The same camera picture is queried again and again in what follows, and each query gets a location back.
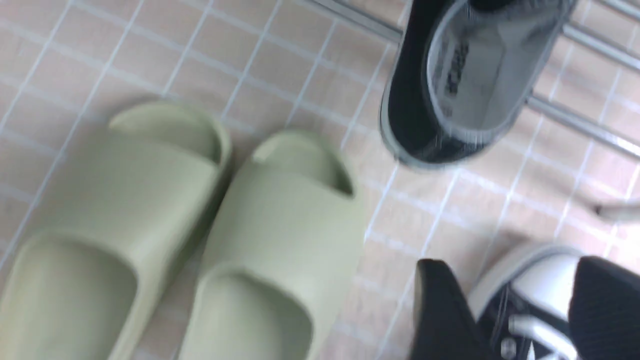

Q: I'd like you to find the green foam slipper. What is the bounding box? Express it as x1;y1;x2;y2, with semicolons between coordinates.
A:
176;129;367;360
1;100;233;360

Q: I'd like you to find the left green foam slipper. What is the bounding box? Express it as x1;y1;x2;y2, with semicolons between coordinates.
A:
1;100;233;360

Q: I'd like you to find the right green foam slipper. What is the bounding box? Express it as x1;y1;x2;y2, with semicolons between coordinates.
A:
176;129;367;360

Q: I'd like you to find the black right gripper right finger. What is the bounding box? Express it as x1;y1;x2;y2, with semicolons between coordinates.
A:
567;256;640;360

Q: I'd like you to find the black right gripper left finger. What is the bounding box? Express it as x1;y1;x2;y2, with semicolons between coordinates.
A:
409;259;493;360

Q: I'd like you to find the black canvas sneaker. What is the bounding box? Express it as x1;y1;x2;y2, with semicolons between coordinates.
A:
378;0;578;168
467;243;585;360

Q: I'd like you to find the silver metal shoe rack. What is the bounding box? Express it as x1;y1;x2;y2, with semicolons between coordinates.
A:
305;0;640;223

